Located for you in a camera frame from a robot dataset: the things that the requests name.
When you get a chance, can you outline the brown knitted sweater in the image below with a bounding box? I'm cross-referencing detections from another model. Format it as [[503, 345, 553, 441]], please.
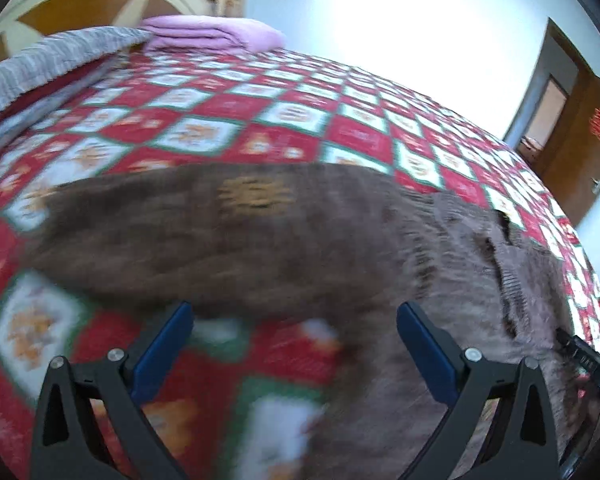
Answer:
[[17, 162, 600, 480]]

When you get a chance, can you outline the grey striped pillow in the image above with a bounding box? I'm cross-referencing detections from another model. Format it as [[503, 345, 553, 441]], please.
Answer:
[[0, 27, 153, 128]]

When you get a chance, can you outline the folded pink blanket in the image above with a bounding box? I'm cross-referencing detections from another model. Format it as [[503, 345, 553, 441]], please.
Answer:
[[141, 15, 287, 54]]

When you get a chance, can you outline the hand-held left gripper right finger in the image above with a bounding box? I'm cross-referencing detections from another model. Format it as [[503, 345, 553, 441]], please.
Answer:
[[396, 301, 561, 480]]

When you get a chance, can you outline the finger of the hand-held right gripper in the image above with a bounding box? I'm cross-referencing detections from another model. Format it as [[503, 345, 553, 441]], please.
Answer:
[[555, 327, 600, 411]]

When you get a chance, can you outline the brown wooden door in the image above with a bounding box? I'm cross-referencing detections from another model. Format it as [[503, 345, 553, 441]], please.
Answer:
[[502, 17, 600, 228]]

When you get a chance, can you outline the red checkered printed quilt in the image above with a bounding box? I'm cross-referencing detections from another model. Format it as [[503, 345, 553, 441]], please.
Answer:
[[0, 47, 600, 480]]

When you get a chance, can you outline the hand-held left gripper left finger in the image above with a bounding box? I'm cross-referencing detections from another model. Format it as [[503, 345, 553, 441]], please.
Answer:
[[28, 301, 195, 480]]

